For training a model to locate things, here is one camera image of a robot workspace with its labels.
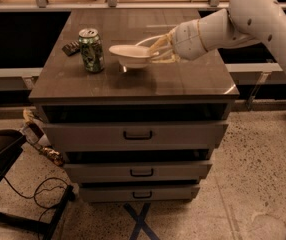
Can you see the top grey drawer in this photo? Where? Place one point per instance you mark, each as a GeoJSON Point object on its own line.
{"type": "Point", "coordinates": [84, 137]}

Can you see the bottom grey drawer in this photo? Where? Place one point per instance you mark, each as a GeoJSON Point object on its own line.
{"type": "Point", "coordinates": [139, 193]}

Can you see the black chair frame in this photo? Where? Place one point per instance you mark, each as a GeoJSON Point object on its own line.
{"type": "Point", "coordinates": [11, 142]}

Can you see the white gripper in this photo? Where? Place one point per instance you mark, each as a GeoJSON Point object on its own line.
{"type": "Point", "coordinates": [187, 40]}

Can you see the middle grey drawer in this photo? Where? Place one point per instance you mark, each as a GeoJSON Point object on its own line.
{"type": "Point", "coordinates": [138, 172]}

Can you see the grey drawer cabinet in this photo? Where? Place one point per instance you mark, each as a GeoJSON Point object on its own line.
{"type": "Point", "coordinates": [201, 90]}

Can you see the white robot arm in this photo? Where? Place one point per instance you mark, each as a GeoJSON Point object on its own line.
{"type": "Point", "coordinates": [245, 196]}

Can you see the white paper bowl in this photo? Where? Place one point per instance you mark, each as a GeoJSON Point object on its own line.
{"type": "Point", "coordinates": [131, 56]}

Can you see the small dark snack bar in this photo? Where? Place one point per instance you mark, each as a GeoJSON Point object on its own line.
{"type": "Point", "coordinates": [71, 48]}

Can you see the grey drawer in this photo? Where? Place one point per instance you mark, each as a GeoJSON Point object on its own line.
{"type": "Point", "coordinates": [138, 172]}
{"type": "Point", "coordinates": [139, 193]}
{"type": "Point", "coordinates": [84, 137]}

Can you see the green soda can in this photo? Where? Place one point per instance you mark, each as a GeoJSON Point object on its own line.
{"type": "Point", "coordinates": [91, 50]}

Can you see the crumpled snack bag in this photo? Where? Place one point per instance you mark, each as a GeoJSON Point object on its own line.
{"type": "Point", "coordinates": [33, 129]}

